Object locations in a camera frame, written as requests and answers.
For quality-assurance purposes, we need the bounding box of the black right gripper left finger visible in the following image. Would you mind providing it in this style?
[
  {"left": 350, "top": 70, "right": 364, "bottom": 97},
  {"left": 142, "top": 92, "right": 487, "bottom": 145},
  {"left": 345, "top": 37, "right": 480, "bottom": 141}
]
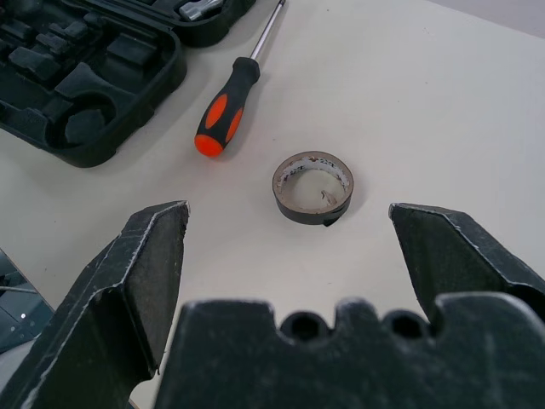
[{"left": 0, "top": 199, "right": 191, "bottom": 409}]

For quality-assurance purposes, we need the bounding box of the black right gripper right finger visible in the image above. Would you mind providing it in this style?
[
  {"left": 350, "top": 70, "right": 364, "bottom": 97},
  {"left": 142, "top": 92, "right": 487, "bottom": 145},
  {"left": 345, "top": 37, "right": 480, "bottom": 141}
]
[{"left": 387, "top": 202, "right": 545, "bottom": 327}]

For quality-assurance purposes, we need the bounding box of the black tape roll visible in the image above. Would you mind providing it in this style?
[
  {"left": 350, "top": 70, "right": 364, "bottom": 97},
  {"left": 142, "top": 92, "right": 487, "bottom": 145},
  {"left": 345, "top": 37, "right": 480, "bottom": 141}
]
[{"left": 271, "top": 151, "right": 359, "bottom": 228}]

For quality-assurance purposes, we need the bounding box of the black orange handle screwdriver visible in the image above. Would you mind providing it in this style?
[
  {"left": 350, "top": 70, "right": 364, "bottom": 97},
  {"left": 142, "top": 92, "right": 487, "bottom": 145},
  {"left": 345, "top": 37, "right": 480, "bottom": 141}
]
[{"left": 193, "top": 0, "right": 287, "bottom": 159}]

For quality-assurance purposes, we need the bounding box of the black tool case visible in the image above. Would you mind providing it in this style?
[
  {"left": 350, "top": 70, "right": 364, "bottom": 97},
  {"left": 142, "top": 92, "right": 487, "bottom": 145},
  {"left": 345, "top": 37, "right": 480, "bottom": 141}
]
[{"left": 0, "top": 0, "right": 259, "bottom": 168}]

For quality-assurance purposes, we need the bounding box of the silver head hammer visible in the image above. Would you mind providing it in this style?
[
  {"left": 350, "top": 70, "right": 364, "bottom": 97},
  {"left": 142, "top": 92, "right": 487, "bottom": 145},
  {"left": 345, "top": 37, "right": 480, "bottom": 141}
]
[{"left": 177, "top": 0, "right": 223, "bottom": 21}]

